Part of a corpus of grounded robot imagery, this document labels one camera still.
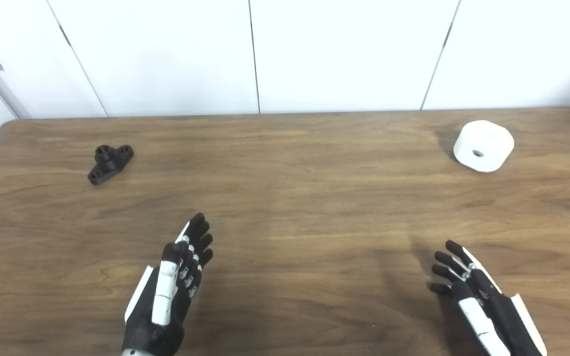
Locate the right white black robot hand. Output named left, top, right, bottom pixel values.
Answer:
left=429, top=240, right=548, bottom=356

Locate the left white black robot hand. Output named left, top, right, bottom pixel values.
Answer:
left=122, top=213, right=214, bottom=356

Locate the black flanged holder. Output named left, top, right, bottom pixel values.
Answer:
left=88, top=144, right=135, bottom=186

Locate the white block with holes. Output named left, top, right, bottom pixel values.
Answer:
left=453, top=120, right=515, bottom=173

